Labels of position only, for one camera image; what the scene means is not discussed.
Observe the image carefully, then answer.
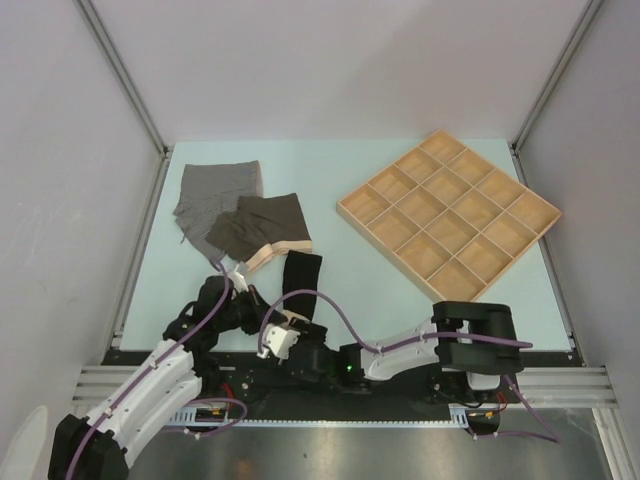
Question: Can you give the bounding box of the wooden compartment tray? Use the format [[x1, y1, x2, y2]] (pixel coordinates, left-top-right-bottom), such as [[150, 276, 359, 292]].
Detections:
[[336, 130, 561, 302]]

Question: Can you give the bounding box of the grey slotted cable duct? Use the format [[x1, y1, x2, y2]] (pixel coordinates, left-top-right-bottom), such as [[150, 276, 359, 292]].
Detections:
[[165, 402, 468, 432]]

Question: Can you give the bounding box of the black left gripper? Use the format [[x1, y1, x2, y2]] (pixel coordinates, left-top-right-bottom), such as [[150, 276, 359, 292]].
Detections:
[[215, 284, 286, 335]]

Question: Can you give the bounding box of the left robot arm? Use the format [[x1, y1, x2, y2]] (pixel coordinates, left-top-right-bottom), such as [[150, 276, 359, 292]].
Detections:
[[47, 276, 269, 479]]

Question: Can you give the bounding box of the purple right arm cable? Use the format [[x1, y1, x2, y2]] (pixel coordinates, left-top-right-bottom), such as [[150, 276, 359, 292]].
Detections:
[[256, 288, 561, 444]]

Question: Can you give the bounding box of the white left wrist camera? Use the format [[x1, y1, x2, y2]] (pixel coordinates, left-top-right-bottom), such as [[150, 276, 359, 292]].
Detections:
[[227, 264, 249, 292]]

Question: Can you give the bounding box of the brown underwear beige waistband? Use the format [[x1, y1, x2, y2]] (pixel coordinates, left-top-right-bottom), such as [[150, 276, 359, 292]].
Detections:
[[205, 193, 313, 273]]

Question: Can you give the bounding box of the grey striped underwear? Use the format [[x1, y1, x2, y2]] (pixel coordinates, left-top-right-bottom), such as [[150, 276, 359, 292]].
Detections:
[[173, 160, 263, 265]]

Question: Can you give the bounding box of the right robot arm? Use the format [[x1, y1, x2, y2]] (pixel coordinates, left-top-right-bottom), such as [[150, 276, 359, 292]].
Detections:
[[284, 301, 533, 401]]

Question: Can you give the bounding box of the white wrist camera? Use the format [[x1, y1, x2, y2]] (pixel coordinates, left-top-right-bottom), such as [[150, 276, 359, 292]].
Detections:
[[257, 324, 301, 360], [227, 264, 249, 292]]

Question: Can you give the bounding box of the black underwear beige waistband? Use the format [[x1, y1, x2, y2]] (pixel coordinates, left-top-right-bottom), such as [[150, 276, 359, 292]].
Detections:
[[282, 251, 323, 321]]

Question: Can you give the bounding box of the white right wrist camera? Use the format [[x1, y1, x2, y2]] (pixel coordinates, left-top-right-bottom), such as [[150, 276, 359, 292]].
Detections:
[[257, 324, 301, 360]]

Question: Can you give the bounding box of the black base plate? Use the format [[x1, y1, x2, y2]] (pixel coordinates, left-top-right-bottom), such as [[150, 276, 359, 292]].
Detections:
[[99, 349, 524, 421]]

